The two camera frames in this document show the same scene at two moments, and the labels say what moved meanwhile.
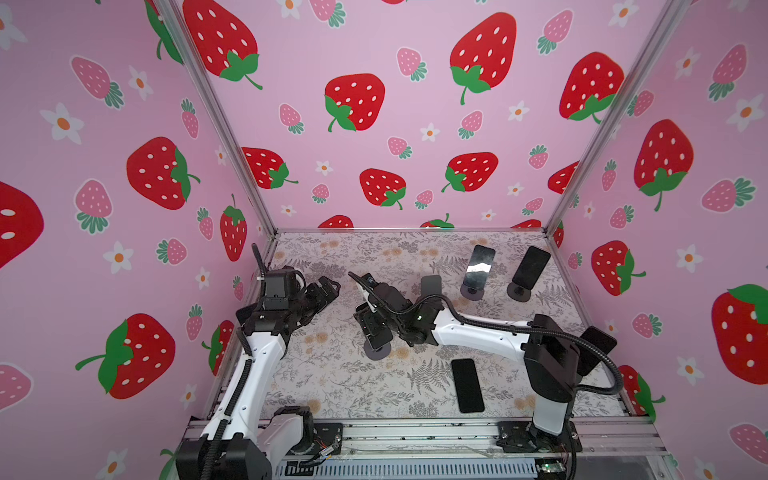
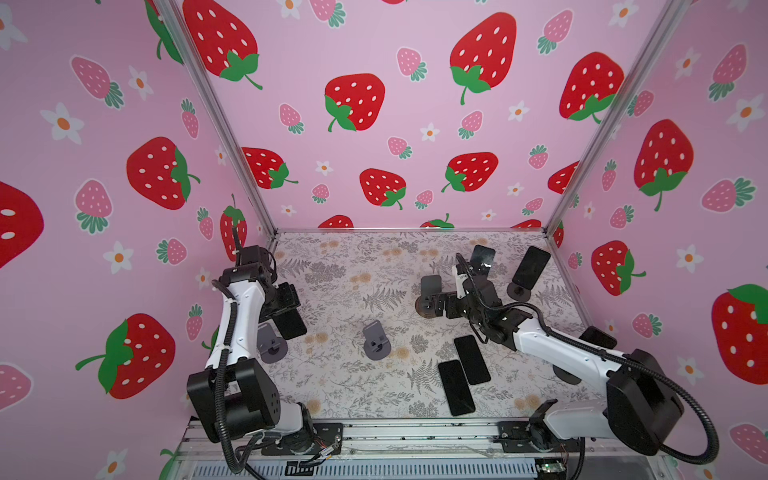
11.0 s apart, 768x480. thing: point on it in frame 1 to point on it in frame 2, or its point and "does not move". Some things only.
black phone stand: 373,325 to 472,360
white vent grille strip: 506,469 does not move
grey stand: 379,353 does not move
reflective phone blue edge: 480,267 does not move
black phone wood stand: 467,385 to 457,392
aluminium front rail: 636,437 does not move
